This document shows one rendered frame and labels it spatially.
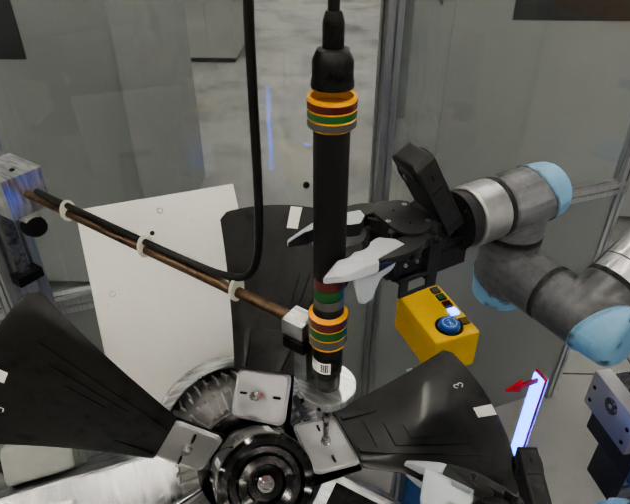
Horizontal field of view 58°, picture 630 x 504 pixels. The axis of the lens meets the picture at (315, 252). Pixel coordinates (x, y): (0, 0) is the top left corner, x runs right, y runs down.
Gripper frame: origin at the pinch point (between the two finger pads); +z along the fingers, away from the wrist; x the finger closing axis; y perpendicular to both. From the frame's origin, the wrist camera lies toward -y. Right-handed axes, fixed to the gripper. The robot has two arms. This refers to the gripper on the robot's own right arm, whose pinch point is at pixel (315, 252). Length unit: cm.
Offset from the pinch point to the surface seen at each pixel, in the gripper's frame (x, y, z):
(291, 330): 2.8, 12.1, 1.4
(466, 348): 14, 46, -43
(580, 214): 49, 59, -127
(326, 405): -3.1, 19.7, 0.2
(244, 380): 9.9, 25.0, 5.0
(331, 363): -1.9, 14.6, -1.1
